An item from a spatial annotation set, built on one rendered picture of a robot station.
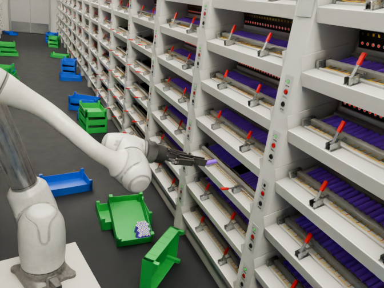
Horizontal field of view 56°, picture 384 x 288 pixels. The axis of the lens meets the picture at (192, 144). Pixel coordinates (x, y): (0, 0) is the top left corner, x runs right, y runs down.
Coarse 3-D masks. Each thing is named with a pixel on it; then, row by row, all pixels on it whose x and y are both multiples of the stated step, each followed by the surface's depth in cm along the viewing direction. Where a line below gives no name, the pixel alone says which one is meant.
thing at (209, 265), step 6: (156, 180) 262; (156, 186) 260; (162, 192) 248; (162, 198) 248; (168, 198) 240; (168, 204) 238; (174, 210) 228; (174, 216) 229; (186, 228) 212; (186, 234) 212; (192, 234) 206; (192, 240) 205; (198, 246) 197; (198, 252) 197; (204, 252) 193; (204, 258) 191; (210, 264) 185; (210, 270) 185; (216, 270) 181; (216, 276) 179; (216, 282) 179; (222, 282) 173
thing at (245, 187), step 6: (204, 150) 188; (210, 156) 182; (222, 162) 174; (222, 168) 171; (228, 168) 169; (228, 174) 167; (234, 174) 163; (234, 180) 162; (240, 180) 159; (246, 186) 154; (252, 192) 150; (252, 198) 148
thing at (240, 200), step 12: (192, 144) 191; (204, 144) 192; (216, 144) 196; (204, 156) 186; (204, 168) 179; (216, 168) 175; (216, 180) 168; (228, 180) 164; (228, 192) 158; (240, 192) 155; (240, 204) 149; (252, 204) 140
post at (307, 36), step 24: (312, 24) 108; (288, 48) 118; (312, 48) 111; (288, 72) 118; (312, 96) 119; (288, 144) 123; (264, 168) 133; (264, 216) 134; (264, 240) 137; (240, 264) 150
